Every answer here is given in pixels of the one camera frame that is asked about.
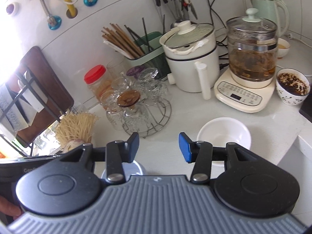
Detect white ceramic bowl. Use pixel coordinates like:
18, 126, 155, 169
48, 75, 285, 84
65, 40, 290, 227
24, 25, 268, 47
196, 116, 252, 168

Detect translucent plastic bowl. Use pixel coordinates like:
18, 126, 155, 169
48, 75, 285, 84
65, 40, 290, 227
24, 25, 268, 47
101, 161, 147, 181

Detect person's hand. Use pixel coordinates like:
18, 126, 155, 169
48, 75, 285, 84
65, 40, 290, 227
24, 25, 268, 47
0, 196, 22, 220

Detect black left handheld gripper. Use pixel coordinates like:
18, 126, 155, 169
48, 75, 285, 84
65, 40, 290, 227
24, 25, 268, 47
0, 154, 67, 200

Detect sliced red onion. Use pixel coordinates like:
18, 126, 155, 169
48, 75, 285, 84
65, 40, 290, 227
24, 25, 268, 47
62, 139, 85, 154

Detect dried noodle bundle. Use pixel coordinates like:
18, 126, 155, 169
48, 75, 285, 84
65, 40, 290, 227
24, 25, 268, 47
55, 112, 99, 147

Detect cream kettle base panel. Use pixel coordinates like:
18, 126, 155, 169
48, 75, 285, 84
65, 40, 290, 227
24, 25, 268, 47
214, 69, 276, 113

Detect brown wooden cutting board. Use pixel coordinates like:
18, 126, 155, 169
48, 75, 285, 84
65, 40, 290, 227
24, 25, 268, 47
5, 45, 75, 148

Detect black induction cooktop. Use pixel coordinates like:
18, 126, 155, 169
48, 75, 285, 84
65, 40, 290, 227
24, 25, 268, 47
299, 95, 312, 123

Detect patterned bowl dark contents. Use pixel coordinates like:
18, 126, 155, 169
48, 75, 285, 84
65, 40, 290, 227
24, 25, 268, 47
276, 68, 311, 106

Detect amber glass saucer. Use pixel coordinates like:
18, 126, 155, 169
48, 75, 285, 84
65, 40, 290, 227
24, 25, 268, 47
117, 90, 141, 108

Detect red lid plastic jar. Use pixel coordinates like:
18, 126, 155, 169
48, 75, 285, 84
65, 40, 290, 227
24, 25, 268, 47
83, 65, 113, 100

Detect white electric cooking pot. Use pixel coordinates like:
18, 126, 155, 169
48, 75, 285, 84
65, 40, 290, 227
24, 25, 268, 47
159, 20, 220, 100

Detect small bowl orange contents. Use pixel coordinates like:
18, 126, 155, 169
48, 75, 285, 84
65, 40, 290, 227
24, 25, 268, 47
277, 38, 290, 59

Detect glass health kettle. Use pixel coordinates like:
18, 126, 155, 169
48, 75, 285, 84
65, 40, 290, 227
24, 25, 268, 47
226, 8, 278, 89

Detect green chopstick holder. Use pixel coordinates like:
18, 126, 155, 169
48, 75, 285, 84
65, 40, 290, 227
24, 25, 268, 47
126, 31, 171, 80

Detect brown chopsticks bundle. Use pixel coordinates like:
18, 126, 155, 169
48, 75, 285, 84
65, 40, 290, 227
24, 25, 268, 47
101, 23, 145, 60

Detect mint green electric kettle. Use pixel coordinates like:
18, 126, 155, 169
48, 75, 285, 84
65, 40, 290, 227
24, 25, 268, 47
250, 0, 290, 37

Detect black dish rack frame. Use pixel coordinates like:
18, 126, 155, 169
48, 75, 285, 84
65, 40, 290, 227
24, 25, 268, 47
1, 70, 59, 156

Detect wire glass rack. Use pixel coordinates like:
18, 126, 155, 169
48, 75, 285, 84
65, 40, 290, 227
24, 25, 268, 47
100, 66, 172, 138

